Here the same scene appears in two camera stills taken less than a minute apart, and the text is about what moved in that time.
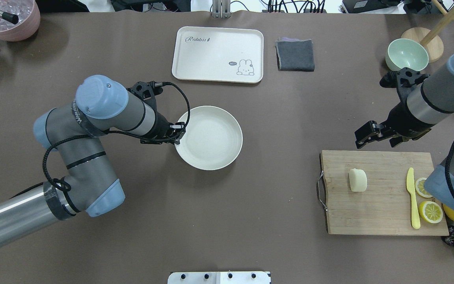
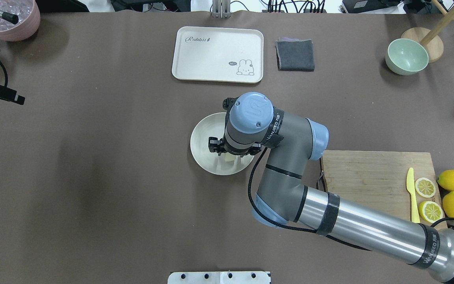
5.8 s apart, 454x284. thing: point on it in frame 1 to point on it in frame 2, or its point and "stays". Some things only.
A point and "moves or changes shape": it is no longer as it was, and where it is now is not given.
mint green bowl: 402,53 stays
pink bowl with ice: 28,12 stays
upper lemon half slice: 419,187 stays
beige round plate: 213,139 moves or changes shape
